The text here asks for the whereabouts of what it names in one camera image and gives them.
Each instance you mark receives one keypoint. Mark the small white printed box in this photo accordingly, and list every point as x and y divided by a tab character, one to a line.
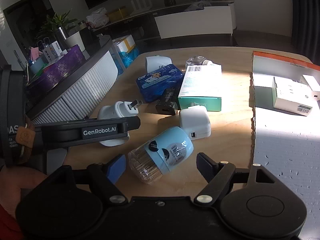
51	51

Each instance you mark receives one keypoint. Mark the white and yellow carton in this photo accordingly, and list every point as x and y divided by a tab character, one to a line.
123	43

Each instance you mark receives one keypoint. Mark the green and white carton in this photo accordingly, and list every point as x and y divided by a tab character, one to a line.
202	85

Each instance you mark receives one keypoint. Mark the white mosquito repellent heater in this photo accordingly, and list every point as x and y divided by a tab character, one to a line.
157	63

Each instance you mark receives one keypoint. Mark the blue plastic bag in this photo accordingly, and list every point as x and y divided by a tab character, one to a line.
128	57

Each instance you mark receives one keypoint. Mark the dark curtain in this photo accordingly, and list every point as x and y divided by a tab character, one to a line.
303	17

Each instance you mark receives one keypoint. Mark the steel bottle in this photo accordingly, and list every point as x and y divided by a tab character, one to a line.
62	33

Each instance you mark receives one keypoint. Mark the white box with barcode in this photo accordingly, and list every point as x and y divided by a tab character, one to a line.
290	95

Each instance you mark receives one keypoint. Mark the white slatted rack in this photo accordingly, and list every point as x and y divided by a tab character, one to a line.
141	5

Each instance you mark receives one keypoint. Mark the person's left hand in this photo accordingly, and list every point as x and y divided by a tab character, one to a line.
17	182

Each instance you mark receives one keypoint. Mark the small white power block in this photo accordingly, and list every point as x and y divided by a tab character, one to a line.
312	85

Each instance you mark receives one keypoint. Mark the white plastic bag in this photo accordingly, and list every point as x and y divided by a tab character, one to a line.
97	17

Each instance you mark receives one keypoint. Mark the brown leather tag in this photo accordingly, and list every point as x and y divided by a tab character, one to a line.
25	137

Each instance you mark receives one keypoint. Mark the yellow box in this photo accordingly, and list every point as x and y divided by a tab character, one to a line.
117	14

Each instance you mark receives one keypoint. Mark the purple patterned box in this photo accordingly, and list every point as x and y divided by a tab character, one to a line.
62	65

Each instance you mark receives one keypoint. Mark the orange-edged cardboard box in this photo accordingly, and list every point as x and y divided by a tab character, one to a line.
282	150

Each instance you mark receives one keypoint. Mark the grey crumpled cloth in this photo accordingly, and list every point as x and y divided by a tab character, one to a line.
196	5

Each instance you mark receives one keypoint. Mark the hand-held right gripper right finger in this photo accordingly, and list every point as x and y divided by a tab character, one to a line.
202	163

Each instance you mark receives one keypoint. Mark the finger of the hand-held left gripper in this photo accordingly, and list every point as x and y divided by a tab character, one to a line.
132	123

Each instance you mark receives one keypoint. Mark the blue dental floss box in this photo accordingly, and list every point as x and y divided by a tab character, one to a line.
160	82

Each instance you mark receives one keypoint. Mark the black usb charger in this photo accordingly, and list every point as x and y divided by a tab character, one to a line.
166	102

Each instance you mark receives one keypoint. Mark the round white ribbed side table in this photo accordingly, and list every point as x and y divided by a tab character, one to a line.
82	90

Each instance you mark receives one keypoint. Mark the white cube usb charger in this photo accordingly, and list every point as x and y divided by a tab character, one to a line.
193	120

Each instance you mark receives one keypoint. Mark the white tv cabinet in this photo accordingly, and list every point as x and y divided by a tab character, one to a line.
195	22

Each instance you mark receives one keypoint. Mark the white plug adapter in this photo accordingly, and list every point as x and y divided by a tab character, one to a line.
112	110

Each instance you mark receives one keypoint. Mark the green plant in white pot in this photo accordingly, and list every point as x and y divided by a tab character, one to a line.
73	41

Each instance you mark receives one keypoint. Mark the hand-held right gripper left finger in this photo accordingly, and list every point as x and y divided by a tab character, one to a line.
116	167

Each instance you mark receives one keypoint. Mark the clear refill bottle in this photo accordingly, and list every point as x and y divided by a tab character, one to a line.
196	60

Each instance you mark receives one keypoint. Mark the light blue pen cup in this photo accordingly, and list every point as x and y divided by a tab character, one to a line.
37	65

